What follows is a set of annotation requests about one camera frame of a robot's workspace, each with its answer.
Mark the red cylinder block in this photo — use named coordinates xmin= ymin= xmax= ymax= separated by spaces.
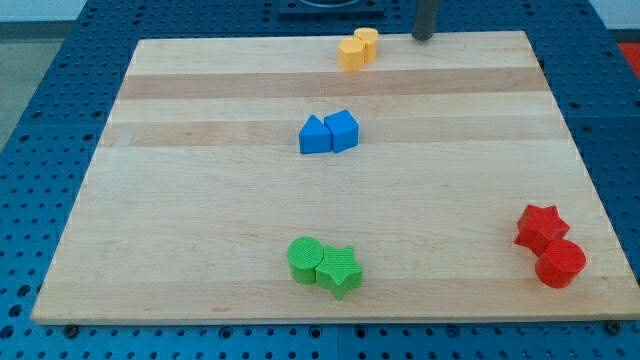
xmin=535 ymin=239 xmax=587 ymax=289

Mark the red star block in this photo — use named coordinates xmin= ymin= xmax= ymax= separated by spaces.
xmin=514 ymin=204 xmax=570 ymax=257

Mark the light wooden board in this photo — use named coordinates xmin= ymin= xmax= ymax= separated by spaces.
xmin=32 ymin=31 xmax=639 ymax=325

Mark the green cylinder block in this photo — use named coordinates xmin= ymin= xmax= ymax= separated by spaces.
xmin=287 ymin=237 xmax=324 ymax=284

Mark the blue triangle block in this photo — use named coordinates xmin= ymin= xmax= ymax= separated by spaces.
xmin=298 ymin=115 xmax=332 ymax=154

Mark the blue cube block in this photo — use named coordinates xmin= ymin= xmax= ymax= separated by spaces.
xmin=324 ymin=110 xmax=359 ymax=153

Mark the yellow hexagon block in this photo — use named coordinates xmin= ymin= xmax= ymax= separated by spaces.
xmin=337 ymin=36 xmax=365 ymax=72

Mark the green star block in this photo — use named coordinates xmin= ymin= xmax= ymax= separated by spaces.
xmin=316 ymin=246 xmax=362 ymax=300

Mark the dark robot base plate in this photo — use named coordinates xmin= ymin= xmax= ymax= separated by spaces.
xmin=274 ymin=0 xmax=385 ymax=17

